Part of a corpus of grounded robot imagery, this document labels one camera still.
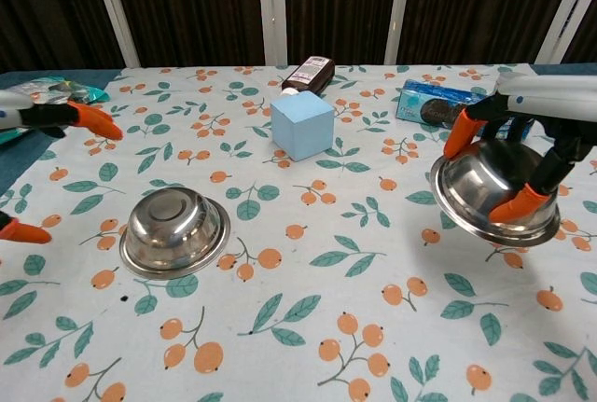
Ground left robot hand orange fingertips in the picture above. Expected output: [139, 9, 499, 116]
[0, 87, 125, 247]

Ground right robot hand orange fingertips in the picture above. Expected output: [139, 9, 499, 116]
[442, 63, 597, 226]

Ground steel bowl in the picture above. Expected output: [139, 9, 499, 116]
[119, 187, 232, 281]
[429, 139, 561, 248]

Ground floral tablecloth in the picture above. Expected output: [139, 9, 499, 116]
[0, 63, 597, 402]

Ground teal and silver snack bag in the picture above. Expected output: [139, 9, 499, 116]
[0, 76, 111, 146]

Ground light blue cube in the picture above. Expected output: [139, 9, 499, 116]
[270, 91, 335, 161]

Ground blue cookie package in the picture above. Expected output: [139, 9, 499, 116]
[395, 78, 533, 142]

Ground white metal frame post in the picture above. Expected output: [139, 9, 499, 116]
[88, 0, 141, 69]
[256, 0, 288, 66]
[535, 0, 597, 63]
[384, 0, 416, 66]

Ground brown medicine bottle white cap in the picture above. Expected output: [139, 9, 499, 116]
[278, 56, 336, 97]

